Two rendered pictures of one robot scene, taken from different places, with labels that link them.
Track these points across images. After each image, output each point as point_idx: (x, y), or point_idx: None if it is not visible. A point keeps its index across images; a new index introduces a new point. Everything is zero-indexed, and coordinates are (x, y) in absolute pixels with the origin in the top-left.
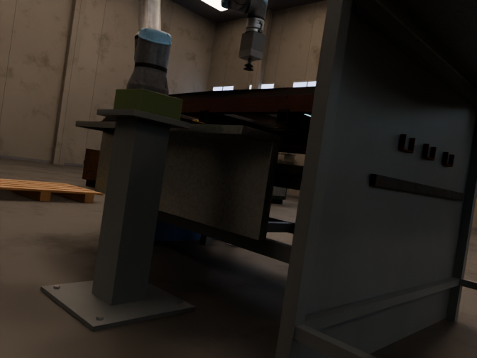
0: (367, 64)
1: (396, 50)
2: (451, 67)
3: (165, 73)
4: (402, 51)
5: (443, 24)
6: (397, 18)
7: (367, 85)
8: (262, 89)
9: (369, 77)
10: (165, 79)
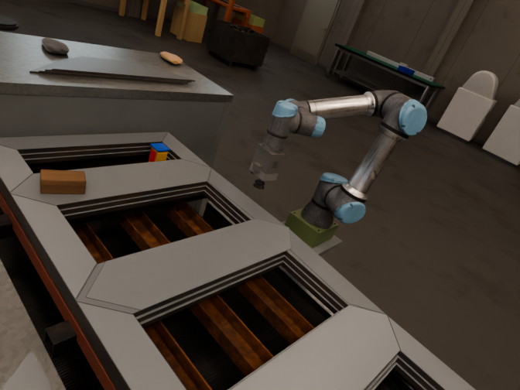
0: (192, 127)
1: (169, 110)
2: (65, 87)
3: (311, 200)
4: (162, 108)
5: (147, 82)
6: (177, 93)
7: (186, 137)
8: (234, 186)
9: (187, 132)
10: (308, 203)
